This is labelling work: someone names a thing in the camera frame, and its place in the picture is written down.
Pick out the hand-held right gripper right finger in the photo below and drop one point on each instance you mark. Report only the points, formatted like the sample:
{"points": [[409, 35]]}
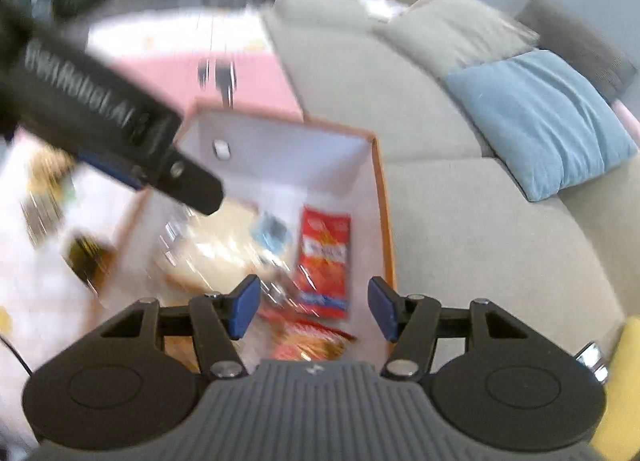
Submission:
{"points": [[382, 308]]}

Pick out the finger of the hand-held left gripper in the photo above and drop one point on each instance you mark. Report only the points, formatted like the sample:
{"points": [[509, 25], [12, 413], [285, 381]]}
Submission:
{"points": [[195, 188], [112, 171]]}

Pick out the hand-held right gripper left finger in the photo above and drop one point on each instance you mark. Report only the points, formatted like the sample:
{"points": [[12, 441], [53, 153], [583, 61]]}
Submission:
{"points": [[245, 306]]}

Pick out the sliced bread loaf bag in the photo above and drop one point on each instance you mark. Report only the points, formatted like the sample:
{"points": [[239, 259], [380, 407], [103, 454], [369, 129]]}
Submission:
{"points": [[215, 251]]}

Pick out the orange stick snack bag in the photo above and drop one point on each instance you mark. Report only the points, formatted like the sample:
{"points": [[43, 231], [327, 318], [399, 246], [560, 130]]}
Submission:
{"points": [[305, 343]]}

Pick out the red packet with blue stripe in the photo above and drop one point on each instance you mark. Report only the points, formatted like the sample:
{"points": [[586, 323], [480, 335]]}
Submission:
{"points": [[325, 261]]}

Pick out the orange cardboard box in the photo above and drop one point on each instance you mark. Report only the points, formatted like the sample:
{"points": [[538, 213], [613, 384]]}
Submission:
{"points": [[280, 161]]}

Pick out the clear bag of peanuts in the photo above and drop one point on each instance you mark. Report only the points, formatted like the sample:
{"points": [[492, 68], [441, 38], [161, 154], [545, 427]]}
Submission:
{"points": [[47, 173]]}

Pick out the pink and white printed tablecloth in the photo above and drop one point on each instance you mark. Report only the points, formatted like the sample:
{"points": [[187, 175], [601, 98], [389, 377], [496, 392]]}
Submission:
{"points": [[150, 76]]}

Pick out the dark green snack packet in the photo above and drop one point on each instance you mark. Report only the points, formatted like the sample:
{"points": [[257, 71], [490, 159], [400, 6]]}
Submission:
{"points": [[87, 256]]}

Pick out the grey sofa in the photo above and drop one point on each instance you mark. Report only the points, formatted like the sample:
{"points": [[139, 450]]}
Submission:
{"points": [[450, 241]]}

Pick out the shiny metal object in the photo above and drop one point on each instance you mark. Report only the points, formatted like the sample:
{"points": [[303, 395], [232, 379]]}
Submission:
{"points": [[592, 361]]}

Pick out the blue cushion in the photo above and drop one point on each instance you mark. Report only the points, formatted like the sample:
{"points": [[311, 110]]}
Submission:
{"points": [[540, 121]]}

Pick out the yellow object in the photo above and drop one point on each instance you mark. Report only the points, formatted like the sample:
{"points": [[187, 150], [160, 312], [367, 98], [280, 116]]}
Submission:
{"points": [[622, 391]]}

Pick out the white papers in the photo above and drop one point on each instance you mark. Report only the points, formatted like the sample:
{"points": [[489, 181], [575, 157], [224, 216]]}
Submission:
{"points": [[385, 6]]}

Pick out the beige cushion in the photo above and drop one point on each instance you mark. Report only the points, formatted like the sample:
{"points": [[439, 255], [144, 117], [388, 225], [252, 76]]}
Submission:
{"points": [[450, 31]]}

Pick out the pink cushion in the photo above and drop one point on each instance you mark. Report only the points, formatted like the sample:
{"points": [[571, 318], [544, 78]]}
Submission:
{"points": [[627, 116]]}

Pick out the dark grey cushion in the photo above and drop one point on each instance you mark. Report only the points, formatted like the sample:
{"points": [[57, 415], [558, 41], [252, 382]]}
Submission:
{"points": [[585, 41]]}

